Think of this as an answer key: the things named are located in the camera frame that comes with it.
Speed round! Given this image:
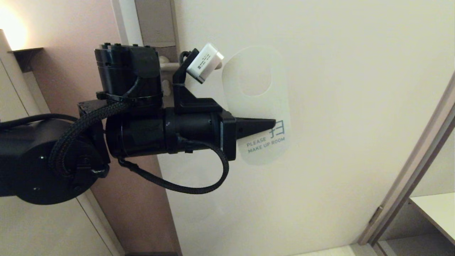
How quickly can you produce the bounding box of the white door hanger sign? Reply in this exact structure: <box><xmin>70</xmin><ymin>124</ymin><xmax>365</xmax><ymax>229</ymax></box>
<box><xmin>221</xmin><ymin>46</ymin><xmax>292</xmax><ymax>166</ymax></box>

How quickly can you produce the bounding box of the cream white door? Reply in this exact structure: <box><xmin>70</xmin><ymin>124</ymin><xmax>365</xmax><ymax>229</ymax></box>
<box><xmin>114</xmin><ymin>0</ymin><xmax>455</xmax><ymax>256</ymax></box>

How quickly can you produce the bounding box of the bronze door lock plate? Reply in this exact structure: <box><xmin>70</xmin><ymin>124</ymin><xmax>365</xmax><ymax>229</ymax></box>
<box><xmin>134</xmin><ymin>0</ymin><xmax>180</xmax><ymax>107</ymax></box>

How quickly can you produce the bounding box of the cream wardrobe panel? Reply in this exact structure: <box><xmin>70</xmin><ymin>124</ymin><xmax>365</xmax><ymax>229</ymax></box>
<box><xmin>0</xmin><ymin>30</ymin><xmax>125</xmax><ymax>256</ymax></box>

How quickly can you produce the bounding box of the white closet shelf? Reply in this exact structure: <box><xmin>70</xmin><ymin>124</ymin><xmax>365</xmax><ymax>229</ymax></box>
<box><xmin>408</xmin><ymin>193</ymin><xmax>455</xmax><ymax>246</ymax></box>

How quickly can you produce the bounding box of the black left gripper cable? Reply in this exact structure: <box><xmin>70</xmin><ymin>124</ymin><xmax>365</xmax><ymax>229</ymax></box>
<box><xmin>117</xmin><ymin>139</ymin><xmax>230</xmax><ymax>195</ymax></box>

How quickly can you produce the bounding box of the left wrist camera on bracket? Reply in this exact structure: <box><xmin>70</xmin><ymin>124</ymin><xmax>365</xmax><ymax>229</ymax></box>
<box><xmin>173</xmin><ymin>43</ymin><xmax>225</xmax><ymax>114</ymax></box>

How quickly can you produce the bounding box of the beige metal door handle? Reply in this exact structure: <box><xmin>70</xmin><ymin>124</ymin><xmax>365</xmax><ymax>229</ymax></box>
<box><xmin>159</xmin><ymin>56</ymin><xmax>224</xmax><ymax>72</ymax></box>

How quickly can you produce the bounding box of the taupe frame hinge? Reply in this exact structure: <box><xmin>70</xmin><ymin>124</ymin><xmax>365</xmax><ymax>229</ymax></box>
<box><xmin>369</xmin><ymin>206</ymin><xmax>384</xmax><ymax>224</ymax></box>

